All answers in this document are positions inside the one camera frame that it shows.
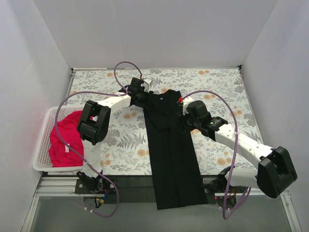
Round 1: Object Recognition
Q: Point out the black t shirt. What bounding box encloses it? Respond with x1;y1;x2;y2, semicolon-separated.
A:
143;90;208;210

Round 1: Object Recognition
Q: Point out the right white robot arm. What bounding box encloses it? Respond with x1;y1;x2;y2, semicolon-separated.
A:
178;97;297;198

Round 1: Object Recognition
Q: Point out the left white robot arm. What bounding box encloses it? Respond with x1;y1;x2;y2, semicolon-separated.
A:
77;78;152;193

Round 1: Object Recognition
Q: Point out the floral table cloth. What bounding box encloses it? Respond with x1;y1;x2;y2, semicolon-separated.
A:
68;68;262;175

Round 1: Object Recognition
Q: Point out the red t shirt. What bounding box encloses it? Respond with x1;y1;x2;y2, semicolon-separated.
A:
48;110;85;169

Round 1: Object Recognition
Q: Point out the white plastic laundry basket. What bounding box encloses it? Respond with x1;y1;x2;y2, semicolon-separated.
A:
32;106;96;174

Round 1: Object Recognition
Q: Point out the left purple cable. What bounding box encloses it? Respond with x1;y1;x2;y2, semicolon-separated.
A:
55;61;143;218

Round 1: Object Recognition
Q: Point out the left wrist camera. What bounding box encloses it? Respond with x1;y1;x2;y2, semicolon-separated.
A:
143;78;152;92

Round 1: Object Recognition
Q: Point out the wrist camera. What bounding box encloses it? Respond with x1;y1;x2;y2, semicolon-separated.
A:
177;97;194;115
143;78;152;92

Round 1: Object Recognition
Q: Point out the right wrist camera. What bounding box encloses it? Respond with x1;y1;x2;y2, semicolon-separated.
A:
177;97;194;115

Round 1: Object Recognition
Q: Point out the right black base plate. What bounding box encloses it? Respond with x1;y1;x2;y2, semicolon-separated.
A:
202;177;245;211

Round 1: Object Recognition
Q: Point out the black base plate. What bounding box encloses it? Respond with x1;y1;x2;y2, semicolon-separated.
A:
74;177;115;208
202;177;245;211

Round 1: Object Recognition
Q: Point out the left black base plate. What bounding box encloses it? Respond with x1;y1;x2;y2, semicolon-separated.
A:
74;177;115;208

